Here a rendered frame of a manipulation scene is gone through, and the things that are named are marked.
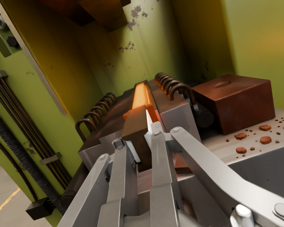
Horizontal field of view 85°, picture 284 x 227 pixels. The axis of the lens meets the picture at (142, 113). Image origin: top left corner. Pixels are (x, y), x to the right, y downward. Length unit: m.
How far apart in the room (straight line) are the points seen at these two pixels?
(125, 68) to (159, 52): 0.16
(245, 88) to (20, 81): 0.46
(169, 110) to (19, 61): 0.35
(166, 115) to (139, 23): 0.53
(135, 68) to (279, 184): 0.59
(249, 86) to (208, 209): 0.19
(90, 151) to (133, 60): 0.51
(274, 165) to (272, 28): 0.30
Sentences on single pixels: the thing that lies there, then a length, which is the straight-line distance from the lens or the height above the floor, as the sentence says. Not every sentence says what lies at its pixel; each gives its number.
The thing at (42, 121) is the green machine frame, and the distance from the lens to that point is 0.47.
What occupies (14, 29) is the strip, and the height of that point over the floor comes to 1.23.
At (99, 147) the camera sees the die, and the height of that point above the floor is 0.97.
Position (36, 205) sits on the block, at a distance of 0.61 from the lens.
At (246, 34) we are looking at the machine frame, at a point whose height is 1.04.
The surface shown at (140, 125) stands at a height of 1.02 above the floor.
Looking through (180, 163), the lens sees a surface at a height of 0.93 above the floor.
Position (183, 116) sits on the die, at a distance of 0.25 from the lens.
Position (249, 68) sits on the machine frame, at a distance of 0.44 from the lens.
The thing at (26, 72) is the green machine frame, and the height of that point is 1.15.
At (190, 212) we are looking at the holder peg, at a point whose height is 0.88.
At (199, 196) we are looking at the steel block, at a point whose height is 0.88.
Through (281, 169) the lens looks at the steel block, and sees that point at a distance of 0.28.
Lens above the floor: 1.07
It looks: 17 degrees down
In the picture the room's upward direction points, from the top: 23 degrees counter-clockwise
